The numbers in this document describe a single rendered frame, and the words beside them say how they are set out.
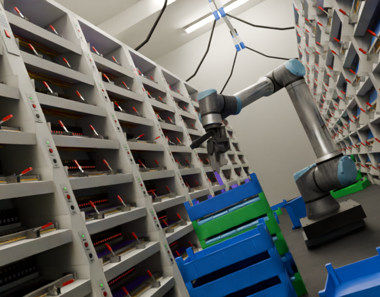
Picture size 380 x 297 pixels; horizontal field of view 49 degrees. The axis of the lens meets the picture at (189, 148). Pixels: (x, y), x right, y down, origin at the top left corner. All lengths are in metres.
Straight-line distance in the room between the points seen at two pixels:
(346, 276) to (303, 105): 1.03
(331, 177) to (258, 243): 1.04
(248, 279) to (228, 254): 0.09
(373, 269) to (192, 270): 0.63
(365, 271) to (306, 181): 0.89
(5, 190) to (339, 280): 1.16
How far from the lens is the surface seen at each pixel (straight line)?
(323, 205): 2.39
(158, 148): 2.80
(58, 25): 2.56
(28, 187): 1.49
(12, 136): 1.55
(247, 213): 1.61
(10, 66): 1.76
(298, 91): 2.32
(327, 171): 2.29
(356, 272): 1.60
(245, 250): 1.33
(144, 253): 2.01
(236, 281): 1.35
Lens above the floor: 0.44
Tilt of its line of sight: 8 degrees up
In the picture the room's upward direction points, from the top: 23 degrees counter-clockwise
